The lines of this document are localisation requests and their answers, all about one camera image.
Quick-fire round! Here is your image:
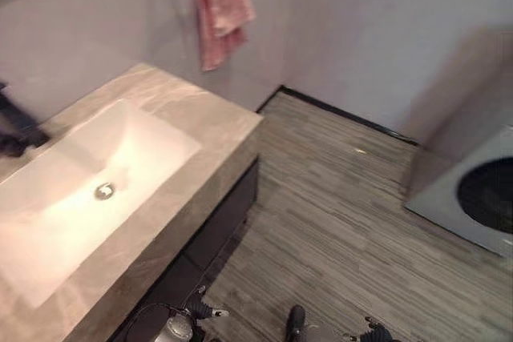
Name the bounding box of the black baseboard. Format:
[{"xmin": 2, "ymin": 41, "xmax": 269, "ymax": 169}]
[{"xmin": 256, "ymin": 84, "xmax": 419, "ymax": 147}]

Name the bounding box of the robot dark foot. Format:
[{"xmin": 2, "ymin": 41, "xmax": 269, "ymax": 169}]
[{"xmin": 285, "ymin": 304, "xmax": 308, "ymax": 342}]

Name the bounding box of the silver sink drain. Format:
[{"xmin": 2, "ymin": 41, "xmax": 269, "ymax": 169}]
[{"xmin": 94, "ymin": 182, "xmax": 116, "ymax": 201}]

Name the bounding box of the black faucet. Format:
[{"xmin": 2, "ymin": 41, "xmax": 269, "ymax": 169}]
[{"xmin": 0, "ymin": 82, "xmax": 50, "ymax": 159}]

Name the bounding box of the grey front-load washing machine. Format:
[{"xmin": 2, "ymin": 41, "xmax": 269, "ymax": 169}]
[{"xmin": 403, "ymin": 121, "xmax": 513, "ymax": 258}]

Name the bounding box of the white rectangular sink basin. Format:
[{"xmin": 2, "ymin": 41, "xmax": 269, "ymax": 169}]
[{"xmin": 0, "ymin": 97, "xmax": 202, "ymax": 308}]

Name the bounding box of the pink towel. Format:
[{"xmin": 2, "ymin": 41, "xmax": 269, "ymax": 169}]
[{"xmin": 195, "ymin": 0, "xmax": 257, "ymax": 72}]

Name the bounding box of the robot left five-finger hand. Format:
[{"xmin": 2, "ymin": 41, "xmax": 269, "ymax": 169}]
[{"xmin": 185, "ymin": 284, "xmax": 230, "ymax": 322}]

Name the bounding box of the robot right five-finger hand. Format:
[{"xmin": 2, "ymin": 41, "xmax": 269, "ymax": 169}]
[{"xmin": 362, "ymin": 315, "xmax": 402, "ymax": 342}]

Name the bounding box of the dark vanity cabinet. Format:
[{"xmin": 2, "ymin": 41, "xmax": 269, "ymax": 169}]
[{"xmin": 104, "ymin": 157, "xmax": 261, "ymax": 342}]

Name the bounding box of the beige marble vanity counter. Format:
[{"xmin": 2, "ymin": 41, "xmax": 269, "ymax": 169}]
[{"xmin": 0, "ymin": 62, "xmax": 264, "ymax": 342}]

